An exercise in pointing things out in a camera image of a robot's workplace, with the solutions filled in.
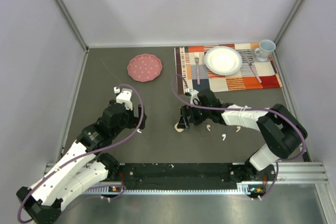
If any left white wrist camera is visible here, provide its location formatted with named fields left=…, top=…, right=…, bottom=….
left=113, top=87, right=133, bottom=111

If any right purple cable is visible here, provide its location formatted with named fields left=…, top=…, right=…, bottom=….
left=171, top=74, right=307, bottom=201

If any light blue mug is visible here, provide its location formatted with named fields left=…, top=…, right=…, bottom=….
left=254, top=39, right=276, bottom=61

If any pink handled fork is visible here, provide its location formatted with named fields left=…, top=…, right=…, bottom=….
left=194, top=52, right=201, bottom=85

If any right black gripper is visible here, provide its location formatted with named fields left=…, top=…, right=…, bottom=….
left=177, top=100, right=212, bottom=130

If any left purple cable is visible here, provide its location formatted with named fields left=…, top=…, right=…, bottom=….
left=17, top=83, right=145, bottom=222

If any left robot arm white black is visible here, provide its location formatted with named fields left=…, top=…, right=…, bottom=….
left=16, top=99, right=146, bottom=223

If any pink handled knife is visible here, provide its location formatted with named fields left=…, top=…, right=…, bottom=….
left=242, top=52, right=262, bottom=83

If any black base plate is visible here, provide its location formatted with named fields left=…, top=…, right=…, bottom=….
left=106, top=163, right=268, bottom=189

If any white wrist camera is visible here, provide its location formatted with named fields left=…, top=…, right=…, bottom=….
left=185, top=89, right=200, bottom=105
left=113, top=87, right=133, bottom=111

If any purple cable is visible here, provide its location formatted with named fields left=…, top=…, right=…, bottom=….
left=171, top=74, right=307, bottom=201
left=17, top=83, right=145, bottom=222

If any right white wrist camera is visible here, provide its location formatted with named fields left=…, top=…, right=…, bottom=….
left=185, top=89, right=200, bottom=105

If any white earbud charging case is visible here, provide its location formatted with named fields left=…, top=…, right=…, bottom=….
left=174, top=123, right=185, bottom=133

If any grey slotted cable duct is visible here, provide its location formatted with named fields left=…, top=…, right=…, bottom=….
left=82, top=184, right=266, bottom=196

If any patchwork colourful placemat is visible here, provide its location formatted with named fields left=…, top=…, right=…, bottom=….
left=174, top=42, right=282, bottom=94

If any aluminium frame rail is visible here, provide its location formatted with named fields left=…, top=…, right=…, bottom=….
left=276, top=162, right=329, bottom=184

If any white paper plate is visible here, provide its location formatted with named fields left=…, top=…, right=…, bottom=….
left=204, top=46, right=242, bottom=76

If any pink polka dot plate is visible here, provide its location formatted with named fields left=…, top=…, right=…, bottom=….
left=127, top=54, right=163, bottom=82

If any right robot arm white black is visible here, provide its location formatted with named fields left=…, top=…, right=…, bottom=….
left=174, top=90, right=308, bottom=180

